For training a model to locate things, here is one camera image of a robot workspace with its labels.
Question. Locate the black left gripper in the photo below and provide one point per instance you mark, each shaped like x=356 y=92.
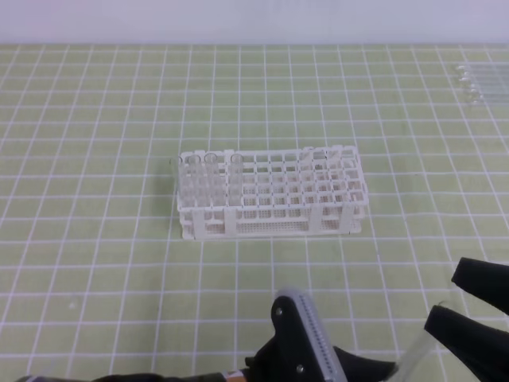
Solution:
x=267 y=365

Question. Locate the white plastic test tube rack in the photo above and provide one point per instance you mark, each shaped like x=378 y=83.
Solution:
x=302 y=192

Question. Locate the clear glass test tube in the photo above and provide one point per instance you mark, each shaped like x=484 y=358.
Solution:
x=421 y=346

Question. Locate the glass test tube on cloth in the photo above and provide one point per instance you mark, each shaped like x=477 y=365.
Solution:
x=488 y=99
x=483 y=69
x=496 y=84
x=477 y=93
x=483 y=77

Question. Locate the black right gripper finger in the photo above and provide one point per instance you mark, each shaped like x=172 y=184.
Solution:
x=486 y=281
x=482 y=349

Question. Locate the green grid tablecloth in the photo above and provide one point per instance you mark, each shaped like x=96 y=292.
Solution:
x=95 y=276

